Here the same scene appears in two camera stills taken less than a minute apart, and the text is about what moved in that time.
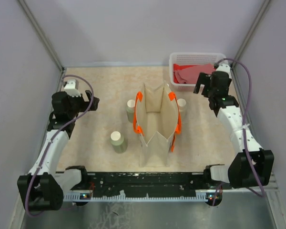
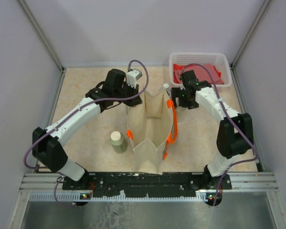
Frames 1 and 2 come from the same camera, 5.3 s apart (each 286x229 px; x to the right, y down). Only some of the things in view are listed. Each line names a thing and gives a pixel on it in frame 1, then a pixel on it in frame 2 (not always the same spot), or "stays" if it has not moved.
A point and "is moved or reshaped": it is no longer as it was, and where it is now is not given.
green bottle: (117, 140) stays
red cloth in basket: (189, 74) stays
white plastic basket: (185, 58) stays
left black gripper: (86, 104) to (134, 101)
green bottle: (182, 103) is moved or reshaped
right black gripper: (204, 78) to (176, 92)
